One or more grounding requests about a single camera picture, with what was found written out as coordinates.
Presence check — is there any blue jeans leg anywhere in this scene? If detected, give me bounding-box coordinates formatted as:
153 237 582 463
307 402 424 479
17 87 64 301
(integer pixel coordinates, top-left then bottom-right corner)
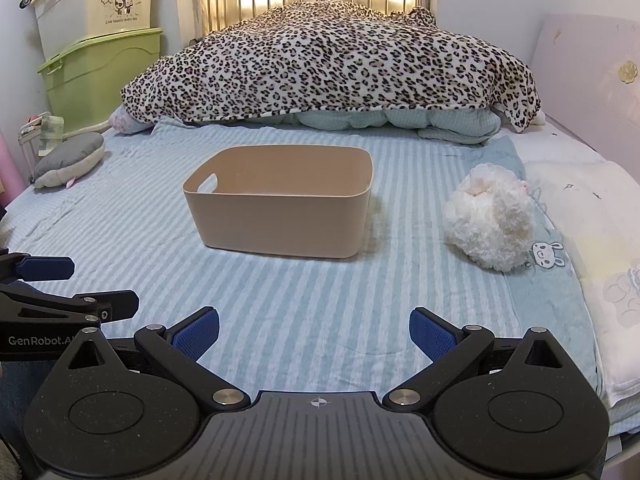
1 361 53 479

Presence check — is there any grey white plush cushion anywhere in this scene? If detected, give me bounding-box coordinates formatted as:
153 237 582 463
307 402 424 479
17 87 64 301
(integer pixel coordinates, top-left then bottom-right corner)
32 132 105 188

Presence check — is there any green white folded cloth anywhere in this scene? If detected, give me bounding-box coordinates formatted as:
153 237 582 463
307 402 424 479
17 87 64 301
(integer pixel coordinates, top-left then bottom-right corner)
18 112 64 157

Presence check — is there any pink pillow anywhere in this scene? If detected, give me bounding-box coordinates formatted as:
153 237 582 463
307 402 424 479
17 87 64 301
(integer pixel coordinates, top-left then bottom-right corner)
108 105 153 134

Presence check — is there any white fluffy plush toy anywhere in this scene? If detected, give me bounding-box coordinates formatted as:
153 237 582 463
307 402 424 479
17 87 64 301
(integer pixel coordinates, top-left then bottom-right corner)
444 162 535 273

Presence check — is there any green storage bin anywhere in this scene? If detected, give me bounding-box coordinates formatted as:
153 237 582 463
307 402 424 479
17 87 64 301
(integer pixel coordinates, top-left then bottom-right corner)
38 28 162 131

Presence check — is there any blue striped bed sheet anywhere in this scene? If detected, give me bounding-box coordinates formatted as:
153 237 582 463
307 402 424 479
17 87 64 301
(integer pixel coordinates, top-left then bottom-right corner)
1 120 602 393

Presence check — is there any white bunny print blanket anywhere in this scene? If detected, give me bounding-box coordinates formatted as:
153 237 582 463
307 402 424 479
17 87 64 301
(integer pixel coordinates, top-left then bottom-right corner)
510 128 639 408

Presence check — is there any beige plastic storage basket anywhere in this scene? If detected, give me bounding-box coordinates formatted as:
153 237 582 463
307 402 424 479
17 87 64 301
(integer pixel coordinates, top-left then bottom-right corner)
182 144 373 259

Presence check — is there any cream storage bin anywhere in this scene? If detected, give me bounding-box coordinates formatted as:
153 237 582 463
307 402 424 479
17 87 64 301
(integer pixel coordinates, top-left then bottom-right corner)
29 0 152 60

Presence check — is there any light green quilt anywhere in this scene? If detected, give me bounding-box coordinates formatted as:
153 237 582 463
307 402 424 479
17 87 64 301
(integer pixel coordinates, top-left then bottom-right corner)
273 110 501 145

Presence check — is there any leopard print blanket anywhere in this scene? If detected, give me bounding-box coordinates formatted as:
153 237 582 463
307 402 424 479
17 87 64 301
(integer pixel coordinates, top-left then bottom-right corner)
120 0 541 131

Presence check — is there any pink wall board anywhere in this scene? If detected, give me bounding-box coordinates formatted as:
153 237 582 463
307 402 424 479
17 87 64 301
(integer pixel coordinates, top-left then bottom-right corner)
532 13 640 178

